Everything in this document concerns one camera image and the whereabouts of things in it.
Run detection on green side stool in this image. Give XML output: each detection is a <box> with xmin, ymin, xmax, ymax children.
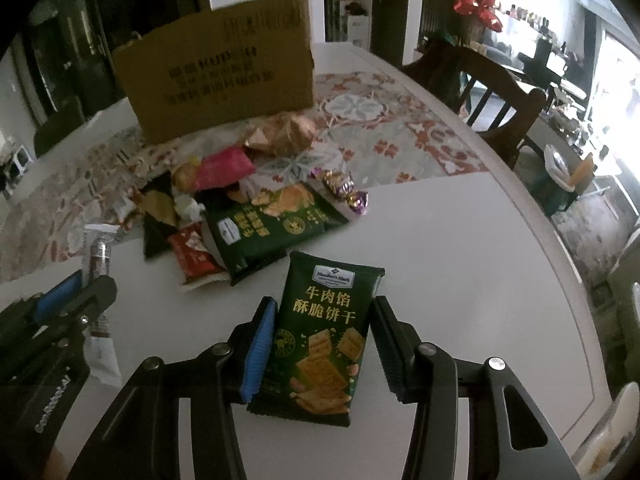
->
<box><xmin>528</xmin><ymin>144</ymin><xmax>597</xmax><ymax>218</ymax></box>

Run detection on silver white tube packet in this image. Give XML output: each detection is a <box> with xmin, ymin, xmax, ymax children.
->
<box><xmin>82</xmin><ymin>223</ymin><xmax>122</xmax><ymax>388</ymax></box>

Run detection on small round orange snack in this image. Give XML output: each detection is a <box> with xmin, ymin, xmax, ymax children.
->
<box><xmin>171</xmin><ymin>162</ymin><xmax>198</xmax><ymax>193</ymax></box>

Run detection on purple wrapped candy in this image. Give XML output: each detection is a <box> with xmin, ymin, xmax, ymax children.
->
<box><xmin>346</xmin><ymin>190</ymin><xmax>369</xmax><ymax>216</ymax></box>

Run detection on brown cardboard box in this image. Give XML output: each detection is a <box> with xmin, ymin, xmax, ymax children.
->
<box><xmin>113</xmin><ymin>0</ymin><xmax>314</xmax><ymax>144</ymax></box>

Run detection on black snack packet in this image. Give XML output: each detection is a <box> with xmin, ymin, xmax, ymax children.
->
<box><xmin>140</xmin><ymin>171</ymin><xmax>178</xmax><ymax>259</ymax></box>

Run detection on pink red snack packet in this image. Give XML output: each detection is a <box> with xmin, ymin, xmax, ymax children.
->
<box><xmin>194</xmin><ymin>146</ymin><xmax>256</xmax><ymax>191</ymax></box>

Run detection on green beef cracker packet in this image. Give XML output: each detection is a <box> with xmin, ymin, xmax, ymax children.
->
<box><xmin>248</xmin><ymin>252</ymin><xmax>385</xmax><ymax>427</ymax></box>

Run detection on red bow balloon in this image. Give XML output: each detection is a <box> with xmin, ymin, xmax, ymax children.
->
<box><xmin>454</xmin><ymin>0</ymin><xmax>503</xmax><ymax>32</ymax></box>

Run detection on rose gold foil snack bag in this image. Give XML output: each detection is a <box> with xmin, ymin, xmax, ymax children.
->
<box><xmin>244</xmin><ymin>112</ymin><xmax>318</xmax><ymax>157</ymax></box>

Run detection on small red snack packet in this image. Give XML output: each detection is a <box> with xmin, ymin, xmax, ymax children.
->
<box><xmin>168</xmin><ymin>222</ymin><xmax>229</xmax><ymax>288</ymax></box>

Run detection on dark wooden chair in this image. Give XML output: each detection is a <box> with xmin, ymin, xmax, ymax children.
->
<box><xmin>401</xmin><ymin>37</ymin><xmax>547</xmax><ymax>168</ymax></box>

